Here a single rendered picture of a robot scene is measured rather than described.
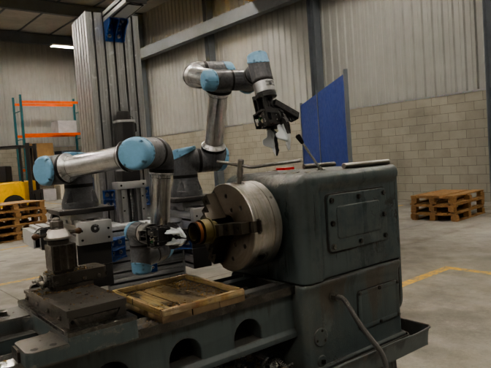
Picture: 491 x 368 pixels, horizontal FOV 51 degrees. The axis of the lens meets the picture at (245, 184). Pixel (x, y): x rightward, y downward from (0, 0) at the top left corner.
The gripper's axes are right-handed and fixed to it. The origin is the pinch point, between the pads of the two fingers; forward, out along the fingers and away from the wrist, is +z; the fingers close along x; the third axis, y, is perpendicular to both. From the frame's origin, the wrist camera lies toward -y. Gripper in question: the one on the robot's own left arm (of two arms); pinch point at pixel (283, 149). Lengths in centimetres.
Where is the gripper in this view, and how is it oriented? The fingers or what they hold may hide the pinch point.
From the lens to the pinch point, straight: 178.3
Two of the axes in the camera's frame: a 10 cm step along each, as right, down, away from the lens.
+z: 2.2, 9.7, -1.4
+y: -7.9, 0.9, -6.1
